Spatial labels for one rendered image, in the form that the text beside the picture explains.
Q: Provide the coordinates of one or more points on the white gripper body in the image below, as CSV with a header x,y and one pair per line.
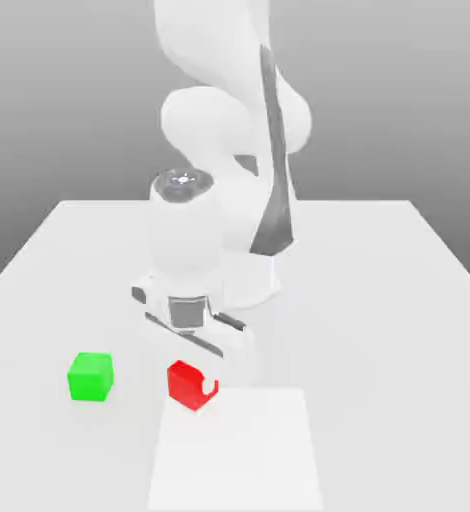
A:
x,y
231,340

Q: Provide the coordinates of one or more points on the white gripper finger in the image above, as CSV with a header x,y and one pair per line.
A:
x,y
210,372

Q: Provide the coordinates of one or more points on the small red cube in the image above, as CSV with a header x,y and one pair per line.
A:
x,y
185,386

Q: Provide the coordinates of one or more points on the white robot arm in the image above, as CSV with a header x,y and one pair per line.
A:
x,y
235,120

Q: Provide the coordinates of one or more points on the small green cube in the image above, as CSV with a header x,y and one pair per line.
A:
x,y
90,378

